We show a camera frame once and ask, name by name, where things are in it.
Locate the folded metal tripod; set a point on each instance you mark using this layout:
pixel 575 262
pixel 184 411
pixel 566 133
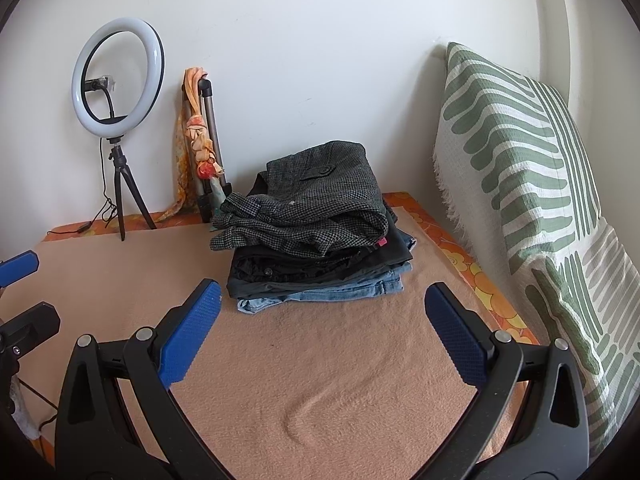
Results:
pixel 210 115

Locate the grey tweed pants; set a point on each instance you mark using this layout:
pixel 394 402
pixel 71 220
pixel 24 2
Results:
pixel 325 195

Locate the pale green striped pillow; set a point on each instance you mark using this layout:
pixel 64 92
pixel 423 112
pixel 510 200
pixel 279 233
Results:
pixel 590 310

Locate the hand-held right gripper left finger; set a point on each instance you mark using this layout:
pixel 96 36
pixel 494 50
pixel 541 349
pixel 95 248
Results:
pixel 192 327

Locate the teal cloth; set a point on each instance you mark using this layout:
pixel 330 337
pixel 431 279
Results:
pixel 218 192

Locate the blue jeans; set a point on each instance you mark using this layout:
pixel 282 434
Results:
pixel 320 296

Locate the stack of folded dark clothes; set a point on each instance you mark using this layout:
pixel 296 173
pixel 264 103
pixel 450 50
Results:
pixel 390 250

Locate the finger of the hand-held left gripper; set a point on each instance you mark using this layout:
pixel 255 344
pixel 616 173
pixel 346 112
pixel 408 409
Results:
pixel 30 327
pixel 17 267

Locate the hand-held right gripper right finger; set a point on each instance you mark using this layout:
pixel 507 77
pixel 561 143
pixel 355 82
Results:
pixel 457 332

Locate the orange patterned scarf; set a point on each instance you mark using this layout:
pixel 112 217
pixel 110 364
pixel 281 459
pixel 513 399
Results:
pixel 181 160

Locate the green striped white pillow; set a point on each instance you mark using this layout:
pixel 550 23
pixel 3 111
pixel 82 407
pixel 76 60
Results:
pixel 500 110

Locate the orange floral bedsheet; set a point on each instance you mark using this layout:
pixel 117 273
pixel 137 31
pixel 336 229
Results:
pixel 480 285

